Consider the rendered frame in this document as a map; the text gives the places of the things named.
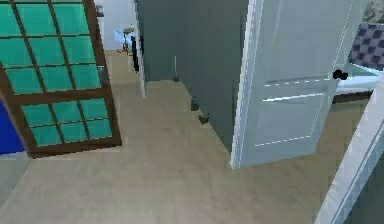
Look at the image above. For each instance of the brown glass-paned door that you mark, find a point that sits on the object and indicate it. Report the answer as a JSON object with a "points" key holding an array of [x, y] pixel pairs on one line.
{"points": [[56, 76]]}

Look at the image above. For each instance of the white panelled room door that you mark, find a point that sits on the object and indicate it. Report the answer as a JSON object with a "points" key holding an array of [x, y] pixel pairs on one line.
{"points": [[286, 83]]}

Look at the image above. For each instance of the white narrow room door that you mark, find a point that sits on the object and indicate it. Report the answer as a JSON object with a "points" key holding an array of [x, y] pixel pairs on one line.
{"points": [[141, 50]]}

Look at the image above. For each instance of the small dark grey block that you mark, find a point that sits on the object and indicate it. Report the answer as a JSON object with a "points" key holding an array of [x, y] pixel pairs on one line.
{"points": [[194, 103]]}

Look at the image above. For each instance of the thin white pole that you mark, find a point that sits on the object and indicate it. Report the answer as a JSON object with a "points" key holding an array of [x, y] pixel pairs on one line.
{"points": [[175, 69]]}

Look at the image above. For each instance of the small brown table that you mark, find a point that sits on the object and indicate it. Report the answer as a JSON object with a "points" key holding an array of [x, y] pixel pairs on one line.
{"points": [[128, 37]]}

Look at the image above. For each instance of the small dark floor object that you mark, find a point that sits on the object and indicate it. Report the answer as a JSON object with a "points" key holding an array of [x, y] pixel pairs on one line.
{"points": [[204, 118]]}

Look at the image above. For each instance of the white bed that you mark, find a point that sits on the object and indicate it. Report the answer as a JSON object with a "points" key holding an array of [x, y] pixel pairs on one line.
{"points": [[359, 82]]}

